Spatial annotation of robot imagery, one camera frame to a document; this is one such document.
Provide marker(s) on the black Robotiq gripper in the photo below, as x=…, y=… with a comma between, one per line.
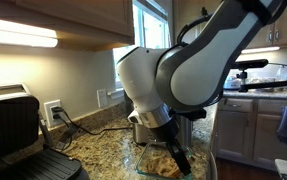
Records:
x=166, y=133

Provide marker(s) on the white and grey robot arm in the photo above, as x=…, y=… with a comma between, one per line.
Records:
x=199, y=73

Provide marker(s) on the stainless steel two-slot toaster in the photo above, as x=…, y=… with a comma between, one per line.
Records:
x=139, y=135

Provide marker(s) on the clear glass baking dish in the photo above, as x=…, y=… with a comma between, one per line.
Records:
x=149, y=150

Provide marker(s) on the beige base cabinet with drawers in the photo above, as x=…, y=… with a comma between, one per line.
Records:
x=236, y=133

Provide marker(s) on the black bottle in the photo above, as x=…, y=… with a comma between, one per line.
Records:
x=127, y=103

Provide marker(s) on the white cooking pot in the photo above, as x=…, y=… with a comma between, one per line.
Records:
x=233, y=84

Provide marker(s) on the under-cabinet light strip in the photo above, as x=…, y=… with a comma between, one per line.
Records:
x=16, y=33
x=259, y=50

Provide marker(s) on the kitchen window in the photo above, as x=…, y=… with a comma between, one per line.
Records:
x=149, y=26

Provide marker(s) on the black panini grill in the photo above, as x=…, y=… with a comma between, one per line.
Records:
x=13, y=126

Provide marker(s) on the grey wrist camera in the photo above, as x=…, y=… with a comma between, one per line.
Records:
x=134, y=117

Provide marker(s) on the white wall switch plate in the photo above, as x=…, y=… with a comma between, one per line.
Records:
x=102, y=98

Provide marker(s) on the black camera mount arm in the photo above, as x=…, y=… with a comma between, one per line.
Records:
x=269, y=85

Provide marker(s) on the black bar-shaped camera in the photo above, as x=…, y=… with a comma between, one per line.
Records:
x=249, y=64

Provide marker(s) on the white wall power outlet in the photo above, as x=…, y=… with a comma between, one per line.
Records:
x=48, y=110

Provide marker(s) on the wooden wall cabinet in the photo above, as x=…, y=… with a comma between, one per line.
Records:
x=66, y=16

